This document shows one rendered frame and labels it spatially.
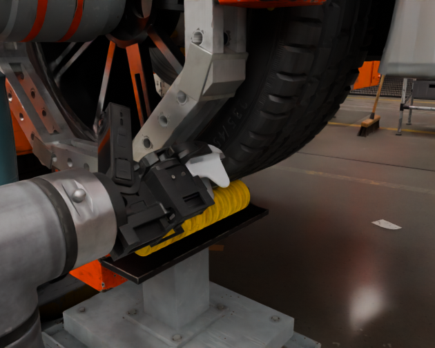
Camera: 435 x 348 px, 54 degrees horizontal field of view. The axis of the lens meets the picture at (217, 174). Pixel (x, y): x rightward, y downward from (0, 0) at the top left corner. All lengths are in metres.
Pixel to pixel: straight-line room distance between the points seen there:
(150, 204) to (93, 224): 0.09
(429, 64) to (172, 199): 0.30
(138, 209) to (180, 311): 0.47
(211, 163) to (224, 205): 0.21
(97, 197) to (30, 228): 0.06
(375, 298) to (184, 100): 1.13
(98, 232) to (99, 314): 0.62
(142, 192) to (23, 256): 0.15
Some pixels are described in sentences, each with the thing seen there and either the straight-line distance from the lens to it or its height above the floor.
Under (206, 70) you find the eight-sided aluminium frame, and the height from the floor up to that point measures 0.75.
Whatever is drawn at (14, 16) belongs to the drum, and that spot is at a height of 0.81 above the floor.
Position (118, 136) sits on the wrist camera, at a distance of 0.47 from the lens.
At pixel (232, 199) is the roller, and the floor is 0.52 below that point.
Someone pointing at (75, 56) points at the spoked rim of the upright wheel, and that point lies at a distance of 0.84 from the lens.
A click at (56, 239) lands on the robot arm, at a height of 0.63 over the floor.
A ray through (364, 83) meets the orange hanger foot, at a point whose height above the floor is 0.55.
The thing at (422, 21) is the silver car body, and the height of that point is 0.80.
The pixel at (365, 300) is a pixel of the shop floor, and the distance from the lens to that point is 1.49.
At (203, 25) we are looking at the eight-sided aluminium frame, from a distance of 0.47.
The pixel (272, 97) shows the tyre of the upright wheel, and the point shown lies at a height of 0.72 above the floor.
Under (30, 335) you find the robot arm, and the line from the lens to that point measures 0.40.
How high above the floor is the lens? 0.78
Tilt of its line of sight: 17 degrees down
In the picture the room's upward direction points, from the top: straight up
